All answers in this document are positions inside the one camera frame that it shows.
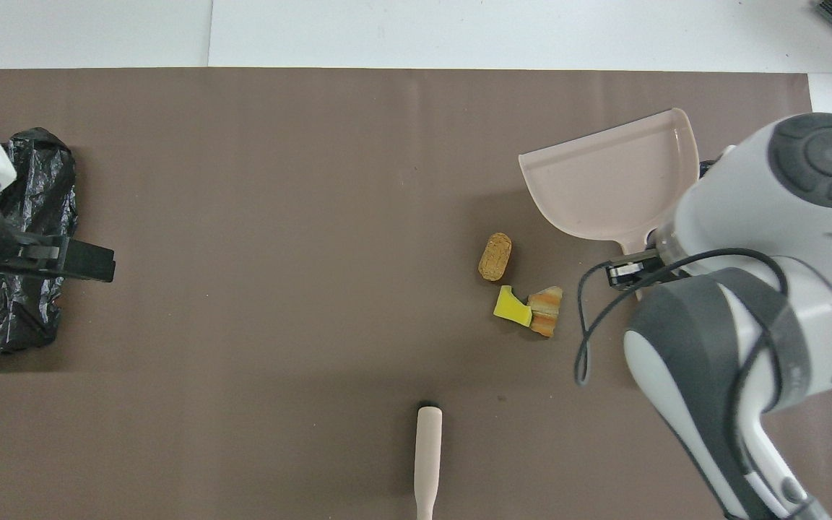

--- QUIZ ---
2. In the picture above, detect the brown oval bread roll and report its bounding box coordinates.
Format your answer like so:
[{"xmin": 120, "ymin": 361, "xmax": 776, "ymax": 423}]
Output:
[{"xmin": 478, "ymin": 232, "xmax": 513, "ymax": 282}]

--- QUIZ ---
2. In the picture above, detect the striped croissant piece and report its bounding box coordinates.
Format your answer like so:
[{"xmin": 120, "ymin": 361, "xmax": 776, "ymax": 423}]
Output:
[{"xmin": 528, "ymin": 286, "xmax": 563, "ymax": 338}]

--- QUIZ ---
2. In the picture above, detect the pink brush with black bristles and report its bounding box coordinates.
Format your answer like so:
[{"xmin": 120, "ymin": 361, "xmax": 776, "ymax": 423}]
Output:
[{"xmin": 414, "ymin": 402, "xmax": 443, "ymax": 520}]

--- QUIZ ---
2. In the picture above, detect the brown table mat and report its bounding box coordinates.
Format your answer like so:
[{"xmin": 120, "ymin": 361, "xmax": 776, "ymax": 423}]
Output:
[{"xmin": 0, "ymin": 68, "xmax": 832, "ymax": 520}]

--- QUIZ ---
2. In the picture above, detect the bin covered by black bag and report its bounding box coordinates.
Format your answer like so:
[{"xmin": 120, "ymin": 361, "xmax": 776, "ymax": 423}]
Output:
[{"xmin": 0, "ymin": 128, "xmax": 79, "ymax": 358}]

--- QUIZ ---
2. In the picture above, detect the pink plastic dustpan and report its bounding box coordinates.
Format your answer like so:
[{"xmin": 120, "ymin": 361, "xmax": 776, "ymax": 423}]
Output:
[{"xmin": 518, "ymin": 108, "xmax": 701, "ymax": 300}]

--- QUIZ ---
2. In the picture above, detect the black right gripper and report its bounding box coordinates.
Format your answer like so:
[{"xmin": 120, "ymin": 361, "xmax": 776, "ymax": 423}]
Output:
[{"xmin": 607, "ymin": 242, "xmax": 677, "ymax": 290}]

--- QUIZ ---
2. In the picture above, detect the small yellow sponge piece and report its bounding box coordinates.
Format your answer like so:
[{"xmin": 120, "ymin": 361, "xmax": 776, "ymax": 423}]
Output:
[{"xmin": 493, "ymin": 285, "xmax": 534, "ymax": 328}]

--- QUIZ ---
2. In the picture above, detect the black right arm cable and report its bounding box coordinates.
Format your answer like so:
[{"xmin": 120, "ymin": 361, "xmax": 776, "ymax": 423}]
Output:
[{"xmin": 573, "ymin": 248, "xmax": 832, "ymax": 520}]

